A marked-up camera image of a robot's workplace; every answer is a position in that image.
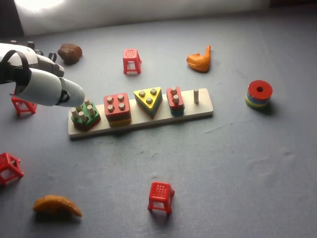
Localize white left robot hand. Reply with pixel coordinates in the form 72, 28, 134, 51
0, 40, 86, 108

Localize stack of coloured rings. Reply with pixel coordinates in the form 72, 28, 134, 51
245, 79, 273, 110

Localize green pentagon block stack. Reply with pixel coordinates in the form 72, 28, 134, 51
71, 101, 102, 132

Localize red square block stack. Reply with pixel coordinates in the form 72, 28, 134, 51
103, 92, 132, 128

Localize yellow triangle block stack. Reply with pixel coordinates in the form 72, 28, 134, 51
133, 86, 163, 119

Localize red oblong block stack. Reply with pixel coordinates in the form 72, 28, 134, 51
166, 86, 186, 117

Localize wooden peg sorting board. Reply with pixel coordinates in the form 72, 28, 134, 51
68, 88, 214, 141

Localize red toy stool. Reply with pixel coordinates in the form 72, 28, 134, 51
0, 152, 25, 186
147, 181, 175, 214
11, 95, 38, 117
122, 48, 143, 75

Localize brown toy meat chunk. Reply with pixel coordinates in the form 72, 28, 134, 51
57, 43, 83, 65

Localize orange toy croissant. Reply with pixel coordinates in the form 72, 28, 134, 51
33, 195, 82, 218

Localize white backdrop sheet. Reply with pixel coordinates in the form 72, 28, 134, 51
13, 0, 270, 37

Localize orange toy chicken leg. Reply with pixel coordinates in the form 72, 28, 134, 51
186, 45, 212, 73

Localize grey table cloth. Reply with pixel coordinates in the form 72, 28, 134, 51
0, 7, 317, 238

